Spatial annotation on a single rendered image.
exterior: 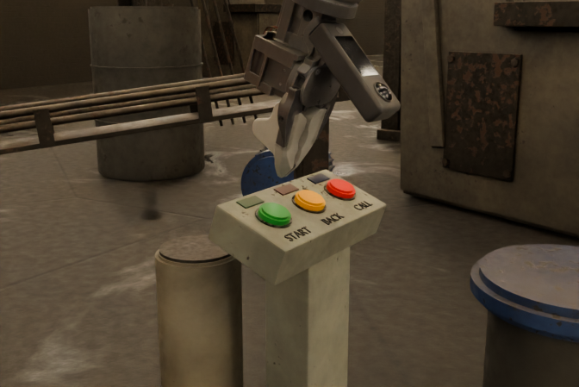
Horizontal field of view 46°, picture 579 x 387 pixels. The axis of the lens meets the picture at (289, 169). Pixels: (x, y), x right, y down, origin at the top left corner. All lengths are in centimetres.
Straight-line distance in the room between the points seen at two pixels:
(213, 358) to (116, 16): 268
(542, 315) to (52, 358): 123
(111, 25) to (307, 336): 279
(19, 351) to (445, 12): 207
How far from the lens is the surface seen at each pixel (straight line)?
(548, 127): 273
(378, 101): 68
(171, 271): 92
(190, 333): 95
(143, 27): 345
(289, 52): 72
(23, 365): 184
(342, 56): 70
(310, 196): 86
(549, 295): 109
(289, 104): 71
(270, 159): 257
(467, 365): 178
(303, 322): 87
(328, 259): 87
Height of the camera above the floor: 84
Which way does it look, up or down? 13 degrees down
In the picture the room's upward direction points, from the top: straight up
